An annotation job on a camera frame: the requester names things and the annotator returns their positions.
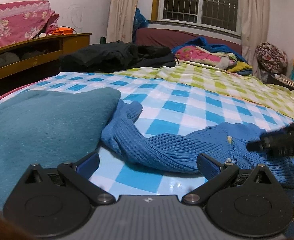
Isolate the blue knitted sweater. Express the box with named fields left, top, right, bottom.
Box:
left=101, top=100, right=294, bottom=189

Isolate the teal fleece cloth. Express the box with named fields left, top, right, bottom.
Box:
left=0, top=87, right=121, bottom=209

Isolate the stack of papers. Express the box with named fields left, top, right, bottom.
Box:
left=272, top=74, right=294, bottom=89

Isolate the green white checkered bedsheet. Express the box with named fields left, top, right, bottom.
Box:
left=116, top=61, right=294, bottom=119

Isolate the floral patterned bundle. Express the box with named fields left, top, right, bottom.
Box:
left=255, top=42, right=288, bottom=74

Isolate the yellow folded cloth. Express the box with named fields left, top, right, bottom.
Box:
left=227, top=61, right=253, bottom=73

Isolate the pink floral folded quilt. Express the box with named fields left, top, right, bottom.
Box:
left=175, top=46, right=238, bottom=70

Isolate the wooden TV cabinet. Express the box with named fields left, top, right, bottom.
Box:
left=0, top=32, right=93, bottom=105

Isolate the black jacket on bed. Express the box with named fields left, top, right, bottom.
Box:
left=59, top=41, right=176, bottom=73

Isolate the blue blanket on bench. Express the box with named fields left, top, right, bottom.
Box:
left=171, top=36, right=247, bottom=63

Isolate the orange bag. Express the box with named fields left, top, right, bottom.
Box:
left=51, top=27, right=74, bottom=35

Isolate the right beige curtain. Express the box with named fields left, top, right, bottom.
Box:
left=238, top=0, right=270, bottom=79

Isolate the beige curtain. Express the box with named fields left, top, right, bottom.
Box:
left=238, top=0, right=270, bottom=79
left=106, top=0, right=138, bottom=43

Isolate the maroon sofa bench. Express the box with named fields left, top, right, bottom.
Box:
left=134, top=28, right=242, bottom=55

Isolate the barred window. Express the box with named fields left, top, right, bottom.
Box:
left=151, top=0, right=241, bottom=36

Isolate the dark blue plastic bag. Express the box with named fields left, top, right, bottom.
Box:
left=132, top=8, right=149, bottom=43

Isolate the pink floral cloth cover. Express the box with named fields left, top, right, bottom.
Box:
left=0, top=1, right=59, bottom=48

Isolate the left beige curtain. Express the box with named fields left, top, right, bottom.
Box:
left=106, top=0, right=138, bottom=43

